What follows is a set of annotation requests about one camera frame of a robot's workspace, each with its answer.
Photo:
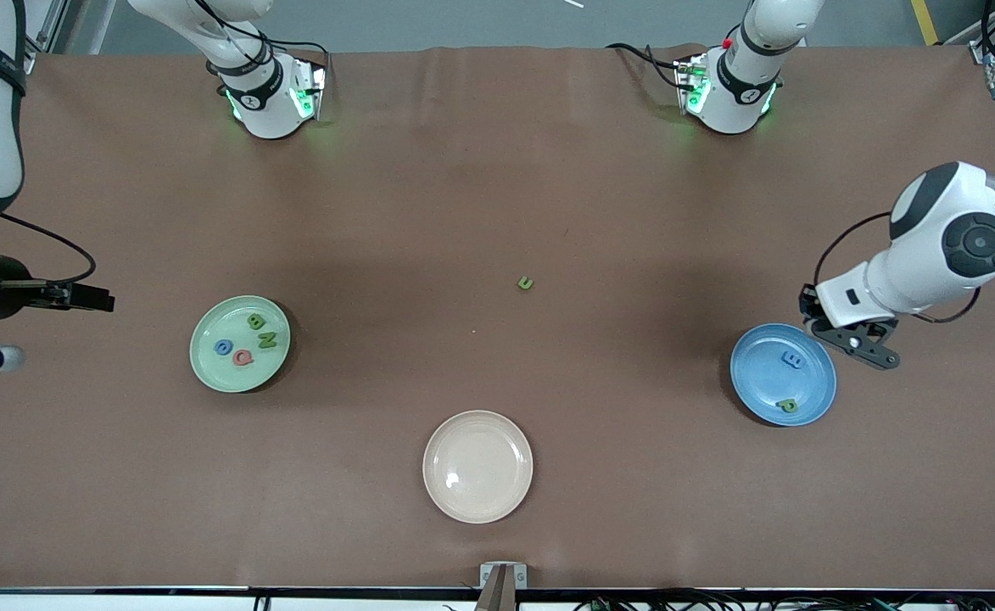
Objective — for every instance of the green plate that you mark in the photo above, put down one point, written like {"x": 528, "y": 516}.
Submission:
{"x": 217, "y": 373}

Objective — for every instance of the metal camera bracket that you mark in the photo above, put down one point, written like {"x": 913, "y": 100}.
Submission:
{"x": 503, "y": 585}

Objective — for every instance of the pink letter Q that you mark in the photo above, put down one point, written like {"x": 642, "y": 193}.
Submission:
{"x": 237, "y": 357}

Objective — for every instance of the green letter N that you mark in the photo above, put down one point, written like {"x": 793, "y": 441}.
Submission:
{"x": 267, "y": 341}

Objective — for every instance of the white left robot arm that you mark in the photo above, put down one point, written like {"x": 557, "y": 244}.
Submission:
{"x": 947, "y": 246}

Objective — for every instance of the brown table cover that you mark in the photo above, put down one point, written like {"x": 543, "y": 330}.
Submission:
{"x": 124, "y": 475}

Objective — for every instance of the dark green letter B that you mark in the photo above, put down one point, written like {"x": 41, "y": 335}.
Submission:
{"x": 255, "y": 322}

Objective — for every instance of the green letter p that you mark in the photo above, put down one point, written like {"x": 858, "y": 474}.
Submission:
{"x": 787, "y": 406}

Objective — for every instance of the black stand foot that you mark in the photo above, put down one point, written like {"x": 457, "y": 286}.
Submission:
{"x": 940, "y": 38}

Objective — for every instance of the aluminium frame post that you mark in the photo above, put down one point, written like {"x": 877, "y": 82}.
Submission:
{"x": 985, "y": 55}
{"x": 52, "y": 21}

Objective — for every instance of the blue letter B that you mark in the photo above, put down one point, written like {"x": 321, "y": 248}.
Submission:
{"x": 792, "y": 361}

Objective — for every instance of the blue letter C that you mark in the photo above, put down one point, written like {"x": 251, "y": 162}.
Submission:
{"x": 218, "y": 347}

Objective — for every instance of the yellow floor tape strip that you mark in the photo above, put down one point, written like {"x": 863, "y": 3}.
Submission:
{"x": 924, "y": 21}

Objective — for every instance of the blue plate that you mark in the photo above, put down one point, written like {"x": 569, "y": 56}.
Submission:
{"x": 760, "y": 373}

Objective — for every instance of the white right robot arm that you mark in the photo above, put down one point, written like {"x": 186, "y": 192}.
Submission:
{"x": 251, "y": 93}

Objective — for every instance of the beige plate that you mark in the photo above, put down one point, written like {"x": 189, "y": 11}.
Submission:
{"x": 477, "y": 467}

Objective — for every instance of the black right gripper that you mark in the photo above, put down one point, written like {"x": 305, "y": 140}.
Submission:
{"x": 3, "y": 288}

